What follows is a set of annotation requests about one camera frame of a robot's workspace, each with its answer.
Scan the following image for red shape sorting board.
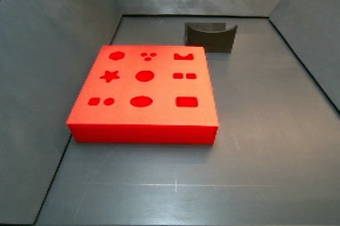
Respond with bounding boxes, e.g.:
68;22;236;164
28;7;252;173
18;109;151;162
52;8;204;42
67;45;219;144

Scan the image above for black curved holder stand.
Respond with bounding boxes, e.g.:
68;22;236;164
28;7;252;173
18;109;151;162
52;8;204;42
184;22;238;53

